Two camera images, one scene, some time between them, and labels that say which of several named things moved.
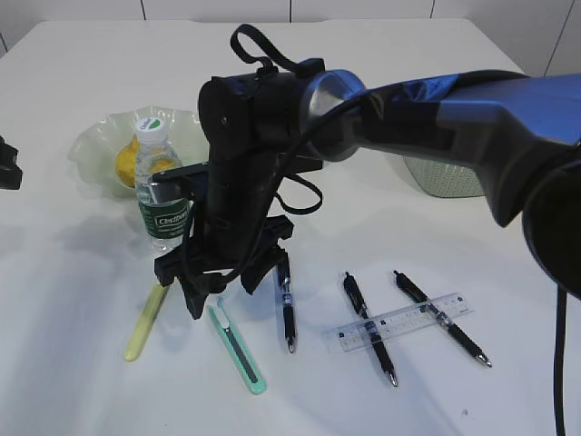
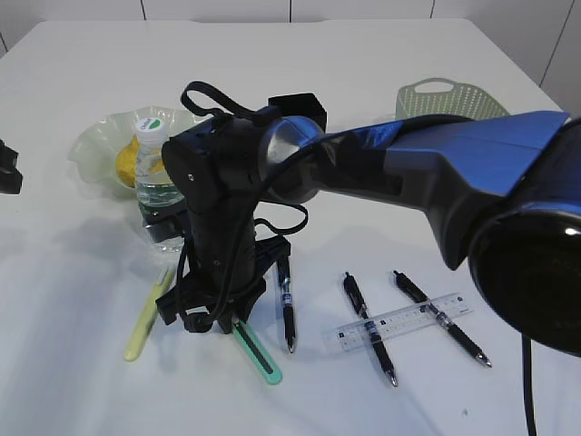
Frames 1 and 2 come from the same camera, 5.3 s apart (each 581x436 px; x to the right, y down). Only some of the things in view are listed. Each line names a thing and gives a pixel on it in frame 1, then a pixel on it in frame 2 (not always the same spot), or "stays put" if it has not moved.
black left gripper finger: x=10 y=173 stays put
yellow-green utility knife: x=145 y=322 stays put
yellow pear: x=126 y=163 stays put
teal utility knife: x=237 y=348 to x=263 y=361
